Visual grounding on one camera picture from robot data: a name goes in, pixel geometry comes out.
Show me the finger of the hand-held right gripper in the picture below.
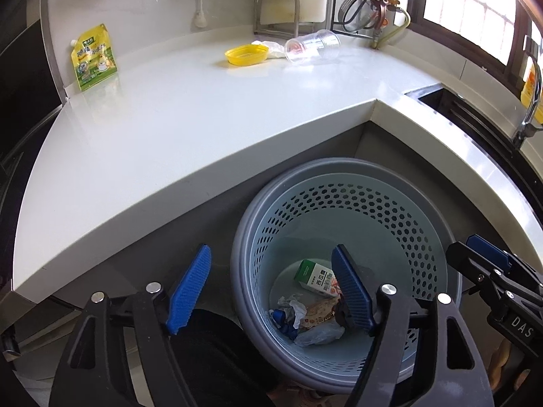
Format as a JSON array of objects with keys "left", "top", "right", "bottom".
[
  {"left": 445, "top": 241, "right": 543, "bottom": 318},
  {"left": 466, "top": 235, "right": 543, "bottom": 285}
]

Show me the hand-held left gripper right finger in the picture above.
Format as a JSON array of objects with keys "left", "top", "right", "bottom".
[{"left": 331, "top": 244, "right": 495, "bottom": 407}]

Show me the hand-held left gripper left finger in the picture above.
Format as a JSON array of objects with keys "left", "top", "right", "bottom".
[{"left": 49, "top": 245, "right": 213, "bottom": 407}]

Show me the black cloth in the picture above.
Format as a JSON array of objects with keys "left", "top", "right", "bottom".
[{"left": 333, "top": 299, "right": 357, "bottom": 329}]

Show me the green and white carton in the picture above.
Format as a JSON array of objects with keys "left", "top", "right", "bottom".
[{"left": 294, "top": 259, "right": 340, "bottom": 296}]

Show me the brown snack wrapper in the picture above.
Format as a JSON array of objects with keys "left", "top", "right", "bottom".
[{"left": 299, "top": 297, "right": 342, "bottom": 332}]

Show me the clear plastic bag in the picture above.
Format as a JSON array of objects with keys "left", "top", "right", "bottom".
[{"left": 295, "top": 320, "right": 345, "bottom": 347}]

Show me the small blue wrapper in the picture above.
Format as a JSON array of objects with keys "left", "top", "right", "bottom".
[{"left": 271, "top": 309, "right": 300, "bottom": 340}]

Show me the blue perforated waste basket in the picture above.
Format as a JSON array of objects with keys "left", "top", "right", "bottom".
[{"left": 230, "top": 158, "right": 463, "bottom": 391}]

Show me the person's right hand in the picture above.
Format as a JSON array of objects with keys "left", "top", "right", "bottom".
[{"left": 488, "top": 339, "right": 526, "bottom": 391}]

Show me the grey base cabinet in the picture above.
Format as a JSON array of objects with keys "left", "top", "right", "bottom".
[{"left": 42, "top": 121, "right": 510, "bottom": 391}]

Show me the person's dark trouser leg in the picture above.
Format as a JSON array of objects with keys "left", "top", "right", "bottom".
[{"left": 170, "top": 309, "right": 281, "bottom": 407}]

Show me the chrome faucet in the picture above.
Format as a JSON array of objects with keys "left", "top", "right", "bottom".
[{"left": 511, "top": 36, "right": 543, "bottom": 147}]

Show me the black kitchen sink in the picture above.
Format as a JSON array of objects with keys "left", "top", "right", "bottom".
[{"left": 405, "top": 87, "right": 543, "bottom": 204}]

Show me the yellow dish soap bottle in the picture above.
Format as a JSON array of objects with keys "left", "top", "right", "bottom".
[{"left": 521, "top": 57, "right": 543, "bottom": 123}]

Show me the yellow plastic lid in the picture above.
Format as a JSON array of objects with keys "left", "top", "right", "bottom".
[{"left": 225, "top": 44, "right": 270, "bottom": 67}]

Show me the clear plastic cup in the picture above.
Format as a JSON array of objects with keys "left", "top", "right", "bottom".
[{"left": 285, "top": 30, "right": 341, "bottom": 65}]

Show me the green and yellow spout pouch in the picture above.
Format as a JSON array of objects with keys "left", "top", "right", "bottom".
[{"left": 70, "top": 24, "right": 118, "bottom": 92}]

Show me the white crumpled plastic wrap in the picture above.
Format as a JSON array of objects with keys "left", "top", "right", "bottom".
[{"left": 251, "top": 40, "right": 287, "bottom": 60}]

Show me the dark framed window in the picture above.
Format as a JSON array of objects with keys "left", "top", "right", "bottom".
[{"left": 409, "top": 0, "right": 543, "bottom": 96}]

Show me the metal cutting board stand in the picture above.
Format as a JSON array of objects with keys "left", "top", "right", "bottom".
[{"left": 254, "top": 0, "right": 301, "bottom": 37}]

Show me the black integrated stove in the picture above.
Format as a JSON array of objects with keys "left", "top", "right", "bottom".
[{"left": 0, "top": 0, "right": 71, "bottom": 348}]

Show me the glass pot lid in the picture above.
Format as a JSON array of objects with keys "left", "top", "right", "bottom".
[{"left": 339, "top": 0, "right": 389, "bottom": 32}]

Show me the black pot lid rack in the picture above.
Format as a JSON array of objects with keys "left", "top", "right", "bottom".
[{"left": 331, "top": 0, "right": 412, "bottom": 37}]

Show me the gas valve with hose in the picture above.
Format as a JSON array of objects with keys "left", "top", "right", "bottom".
[{"left": 371, "top": 0, "right": 411, "bottom": 49}]

